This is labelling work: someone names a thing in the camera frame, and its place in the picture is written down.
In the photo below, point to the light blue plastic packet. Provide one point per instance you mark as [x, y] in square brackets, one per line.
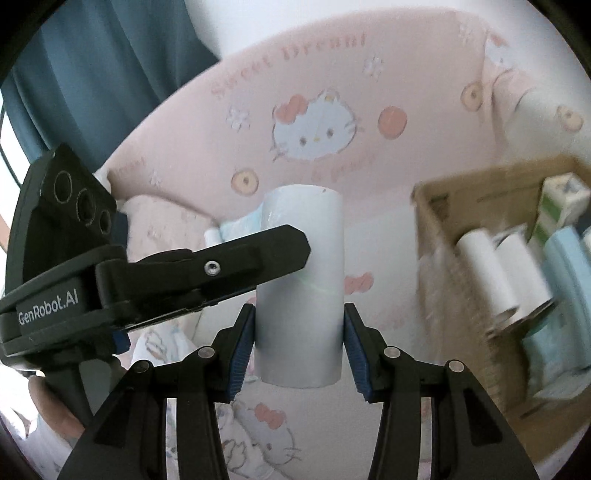
[554, 355]

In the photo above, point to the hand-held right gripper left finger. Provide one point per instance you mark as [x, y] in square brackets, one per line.
[240, 360]

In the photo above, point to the light blue box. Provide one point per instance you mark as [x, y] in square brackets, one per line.
[570, 267]

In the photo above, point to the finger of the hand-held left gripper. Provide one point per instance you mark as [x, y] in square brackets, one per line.
[240, 258]

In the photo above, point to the cartoon printed pink cloth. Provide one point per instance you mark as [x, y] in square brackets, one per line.
[258, 434]

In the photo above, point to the pink printed pillow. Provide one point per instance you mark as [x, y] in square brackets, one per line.
[166, 221]

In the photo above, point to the small box with cartoon print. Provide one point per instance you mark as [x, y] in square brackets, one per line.
[563, 194]

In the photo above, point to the green white small box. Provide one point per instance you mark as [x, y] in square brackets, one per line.
[542, 230]

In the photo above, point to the blue face mask pack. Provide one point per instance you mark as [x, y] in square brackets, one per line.
[240, 224]

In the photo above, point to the white paper roll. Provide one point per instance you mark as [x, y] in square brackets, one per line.
[526, 267]
[485, 272]

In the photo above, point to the blue curtain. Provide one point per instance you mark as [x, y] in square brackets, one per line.
[92, 69]

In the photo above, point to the white cardboard tube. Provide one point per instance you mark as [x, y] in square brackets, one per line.
[300, 332]

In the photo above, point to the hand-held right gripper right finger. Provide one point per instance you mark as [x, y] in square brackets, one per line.
[358, 355]

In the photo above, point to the person's left hand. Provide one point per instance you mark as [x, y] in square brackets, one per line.
[48, 401]

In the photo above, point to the brown cardboard box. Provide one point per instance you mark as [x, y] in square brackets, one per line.
[448, 323]

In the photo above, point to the pink white printed blanket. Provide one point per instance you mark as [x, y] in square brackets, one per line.
[392, 69]

